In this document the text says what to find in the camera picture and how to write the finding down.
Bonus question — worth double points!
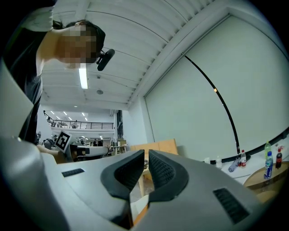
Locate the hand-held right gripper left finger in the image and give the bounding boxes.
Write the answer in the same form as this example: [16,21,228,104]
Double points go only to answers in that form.
[56,149,145,228]

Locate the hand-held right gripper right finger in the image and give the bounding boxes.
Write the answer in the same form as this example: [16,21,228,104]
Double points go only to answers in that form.
[135,149,265,231]

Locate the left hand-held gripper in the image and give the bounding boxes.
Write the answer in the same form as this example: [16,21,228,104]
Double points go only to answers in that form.
[55,130,111,163]

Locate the person's left forearm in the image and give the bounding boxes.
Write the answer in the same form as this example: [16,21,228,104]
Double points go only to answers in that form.
[36,143,68,163]

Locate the black balcony railing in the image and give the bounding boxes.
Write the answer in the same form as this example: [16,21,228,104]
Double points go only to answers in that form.
[43,110,115,130]

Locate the light wooden table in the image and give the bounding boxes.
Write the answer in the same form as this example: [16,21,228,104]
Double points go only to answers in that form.
[137,159,156,197]

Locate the white curved ledge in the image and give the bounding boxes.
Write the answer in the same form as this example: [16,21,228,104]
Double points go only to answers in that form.
[202,144,289,183]

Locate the light wooden cabinet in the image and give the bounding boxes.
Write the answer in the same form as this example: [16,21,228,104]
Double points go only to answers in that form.
[130,138,178,157]

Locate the blue label drink bottle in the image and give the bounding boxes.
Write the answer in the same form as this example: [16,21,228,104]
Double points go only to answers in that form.
[263,151,274,180]

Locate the long ceiling tube light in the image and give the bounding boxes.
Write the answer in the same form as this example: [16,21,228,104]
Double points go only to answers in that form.
[78,66,89,90]

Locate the dark cola bottle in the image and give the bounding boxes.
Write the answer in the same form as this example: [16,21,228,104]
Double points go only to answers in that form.
[275,148,283,170]

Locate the person's black shirt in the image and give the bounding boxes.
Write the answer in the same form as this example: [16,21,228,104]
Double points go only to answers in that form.
[4,26,44,146]

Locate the person's head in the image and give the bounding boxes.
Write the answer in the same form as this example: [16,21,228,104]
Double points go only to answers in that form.
[37,19,107,70]

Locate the black head-worn camera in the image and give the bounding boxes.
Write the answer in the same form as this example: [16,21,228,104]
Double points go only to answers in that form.
[96,49,116,72]

